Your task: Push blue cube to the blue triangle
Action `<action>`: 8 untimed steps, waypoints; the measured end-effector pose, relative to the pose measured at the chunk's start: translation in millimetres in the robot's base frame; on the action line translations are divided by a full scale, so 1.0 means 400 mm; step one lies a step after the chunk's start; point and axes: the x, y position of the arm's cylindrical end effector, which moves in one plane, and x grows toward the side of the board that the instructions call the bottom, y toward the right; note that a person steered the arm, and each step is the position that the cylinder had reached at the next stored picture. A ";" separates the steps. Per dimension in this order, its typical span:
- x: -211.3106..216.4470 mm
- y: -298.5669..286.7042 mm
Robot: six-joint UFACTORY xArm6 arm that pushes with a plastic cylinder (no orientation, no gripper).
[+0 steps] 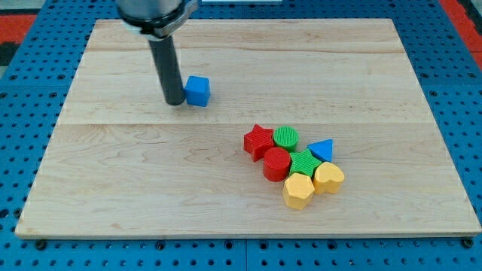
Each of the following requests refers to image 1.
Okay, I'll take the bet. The red star block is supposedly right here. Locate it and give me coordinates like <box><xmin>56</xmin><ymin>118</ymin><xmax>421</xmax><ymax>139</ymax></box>
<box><xmin>243</xmin><ymin>124</ymin><xmax>275</xmax><ymax>162</ymax></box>

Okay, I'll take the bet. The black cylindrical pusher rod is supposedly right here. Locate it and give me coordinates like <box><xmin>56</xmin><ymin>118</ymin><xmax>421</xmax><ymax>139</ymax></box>
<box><xmin>149</xmin><ymin>36</ymin><xmax>185</xmax><ymax>105</ymax></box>

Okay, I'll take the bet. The red cylinder block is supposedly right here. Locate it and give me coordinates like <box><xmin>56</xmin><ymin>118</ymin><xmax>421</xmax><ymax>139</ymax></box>
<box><xmin>263</xmin><ymin>147</ymin><xmax>291</xmax><ymax>182</ymax></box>

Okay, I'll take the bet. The green star block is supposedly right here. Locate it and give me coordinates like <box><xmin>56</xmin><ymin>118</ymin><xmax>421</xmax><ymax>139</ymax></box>
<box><xmin>289</xmin><ymin>149</ymin><xmax>322</xmax><ymax>177</ymax></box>

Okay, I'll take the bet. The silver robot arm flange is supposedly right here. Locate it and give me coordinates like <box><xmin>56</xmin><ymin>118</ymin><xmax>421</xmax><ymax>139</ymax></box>
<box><xmin>115</xmin><ymin>0</ymin><xmax>198</xmax><ymax>41</ymax></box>

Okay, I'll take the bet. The blue cube block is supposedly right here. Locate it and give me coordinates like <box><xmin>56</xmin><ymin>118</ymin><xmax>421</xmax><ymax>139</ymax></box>
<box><xmin>185</xmin><ymin>75</ymin><xmax>210</xmax><ymax>107</ymax></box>

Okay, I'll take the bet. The green cylinder block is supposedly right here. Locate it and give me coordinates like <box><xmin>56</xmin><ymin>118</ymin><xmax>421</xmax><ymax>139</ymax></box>
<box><xmin>273</xmin><ymin>126</ymin><xmax>299</xmax><ymax>152</ymax></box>

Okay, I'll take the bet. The blue triangle block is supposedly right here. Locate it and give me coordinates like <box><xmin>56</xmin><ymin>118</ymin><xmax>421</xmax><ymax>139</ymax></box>
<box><xmin>307</xmin><ymin>139</ymin><xmax>334</xmax><ymax>162</ymax></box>

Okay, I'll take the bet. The yellow heart block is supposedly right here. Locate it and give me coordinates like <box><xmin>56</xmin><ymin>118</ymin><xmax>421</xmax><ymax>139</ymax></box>
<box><xmin>313</xmin><ymin>162</ymin><xmax>345</xmax><ymax>194</ymax></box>

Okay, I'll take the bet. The yellow hexagon block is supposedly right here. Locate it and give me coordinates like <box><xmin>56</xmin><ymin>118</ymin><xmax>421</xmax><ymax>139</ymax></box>
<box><xmin>282</xmin><ymin>172</ymin><xmax>315</xmax><ymax>210</ymax></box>

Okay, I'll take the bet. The wooden work board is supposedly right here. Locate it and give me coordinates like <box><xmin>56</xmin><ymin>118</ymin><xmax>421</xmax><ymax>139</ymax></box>
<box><xmin>16</xmin><ymin>19</ymin><xmax>481</xmax><ymax>240</ymax></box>

